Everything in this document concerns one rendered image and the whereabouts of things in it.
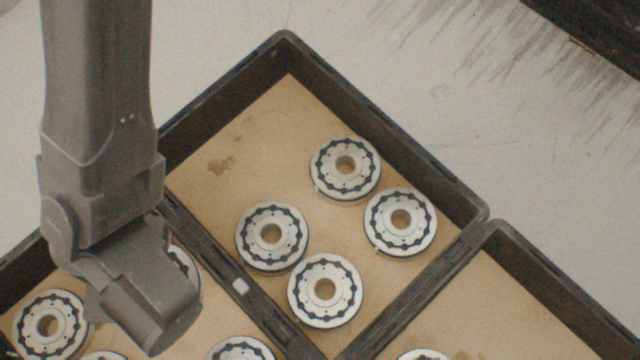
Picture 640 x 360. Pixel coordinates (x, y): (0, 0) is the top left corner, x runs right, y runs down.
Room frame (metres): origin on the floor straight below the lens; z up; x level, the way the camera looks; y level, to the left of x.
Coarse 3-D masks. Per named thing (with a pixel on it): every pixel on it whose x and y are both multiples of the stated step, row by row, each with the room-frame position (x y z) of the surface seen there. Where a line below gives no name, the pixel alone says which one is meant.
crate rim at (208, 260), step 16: (160, 208) 0.28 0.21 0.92; (176, 224) 0.25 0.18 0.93; (32, 240) 0.25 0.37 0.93; (192, 240) 0.23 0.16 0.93; (16, 256) 0.23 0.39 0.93; (208, 256) 0.21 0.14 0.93; (0, 272) 0.21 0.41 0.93; (224, 272) 0.19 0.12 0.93; (256, 304) 0.14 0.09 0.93; (256, 320) 0.13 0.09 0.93; (272, 336) 0.10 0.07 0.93; (288, 352) 0.08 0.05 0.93
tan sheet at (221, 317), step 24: (48, 288) 0.20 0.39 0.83; (72, 288) 0.20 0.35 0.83; (216, 288) 0.19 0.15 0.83; (216, 312) 0.16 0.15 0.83; (240, 312) 0.15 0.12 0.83; (96, 336) 0.13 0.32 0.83; (120, 336) 0.13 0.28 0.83; (192, 336) 0.13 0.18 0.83; (216, 336) 0.12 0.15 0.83; (264, 336) 0.12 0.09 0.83
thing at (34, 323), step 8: (40, 312) 0.16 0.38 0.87; (48, 312) 0.16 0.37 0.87; (56, 312) 0.16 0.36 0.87; (32, 320) 0.15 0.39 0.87; (40, 320) 0.15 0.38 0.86; (64, 320) 0.15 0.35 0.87; (32, 328) 0.14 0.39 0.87; (64, 328) 0.14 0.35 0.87; (32, 336) 0.13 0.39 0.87; (40, 336) 0.13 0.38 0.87; (56, 336) 0.13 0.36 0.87; (48, 344) 0.12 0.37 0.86
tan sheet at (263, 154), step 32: (288, 96) 0.48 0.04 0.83; (224, 128) 0.43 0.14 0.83; (256, 128) 0.43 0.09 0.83; (288, 128) 0.43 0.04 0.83; (320, 128) 0.42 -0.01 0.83; (192, 160) 0.39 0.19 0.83; (224, 160) 0.38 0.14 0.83; (256, 160) 0.38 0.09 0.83; (288, 160) 0.37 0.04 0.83; (192, 192) 0.33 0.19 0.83; (224, 192) 0.33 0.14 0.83; (256, 192) 0.33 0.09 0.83; (288, 192) 0.32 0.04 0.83; (224, 224) 0.28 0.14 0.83; (320, 224) 0.27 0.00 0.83; (352, 224) 0.27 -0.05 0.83; (448, 224) 0.26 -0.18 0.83; (352, 256) 0.22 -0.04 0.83; (320, 288) 0.18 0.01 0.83; (384, 288) 0.17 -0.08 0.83
